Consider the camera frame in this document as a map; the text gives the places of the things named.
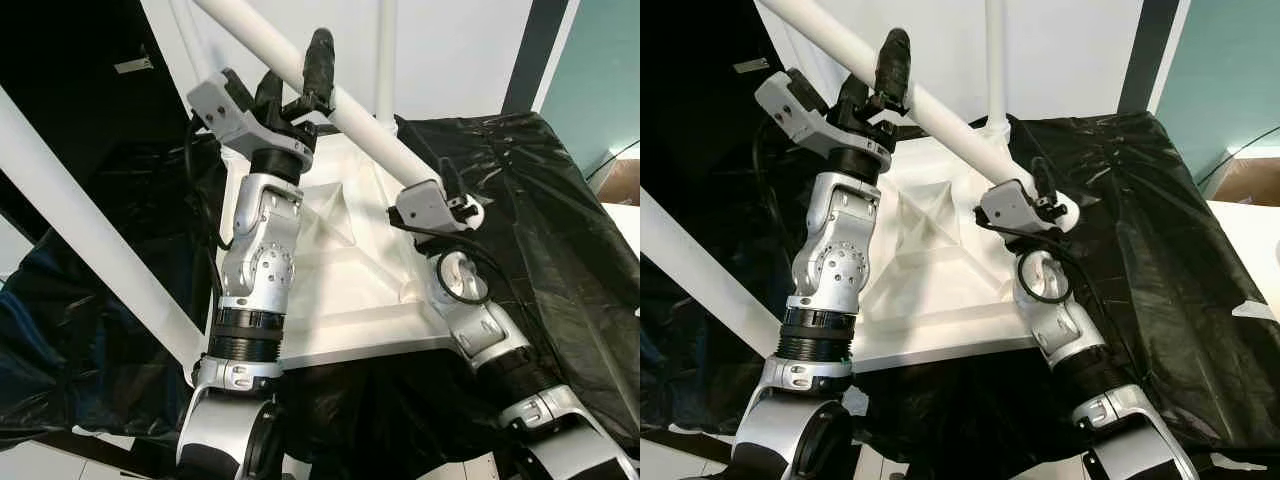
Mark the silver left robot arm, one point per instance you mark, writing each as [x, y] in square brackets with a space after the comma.
[835, 260]
[260, 250]

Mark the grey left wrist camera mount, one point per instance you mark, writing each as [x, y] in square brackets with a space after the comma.
[225, 105]
[795, 105]

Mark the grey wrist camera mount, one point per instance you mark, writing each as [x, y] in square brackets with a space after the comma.
[225, 105]
[1010, 205]
[425, 205]
[795, 105]

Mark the black door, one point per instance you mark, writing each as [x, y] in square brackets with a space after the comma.
[60, 60]
[690, 80]

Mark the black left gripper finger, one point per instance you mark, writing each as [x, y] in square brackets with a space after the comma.
[270, 98]
[852, 100]
[320, 65]
[895, 65]

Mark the silver metal door latch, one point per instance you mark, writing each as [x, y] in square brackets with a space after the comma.
[133, 65]
[752, 65]

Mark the black plastic cover sheet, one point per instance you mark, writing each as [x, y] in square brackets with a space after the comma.
[540, 250]
[1150, 250]

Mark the black vertical wall post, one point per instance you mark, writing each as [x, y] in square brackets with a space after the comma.
[535, 55]
[1148, 55]

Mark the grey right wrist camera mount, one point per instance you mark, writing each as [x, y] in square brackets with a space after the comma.
[1010, 205]
[425, 205]

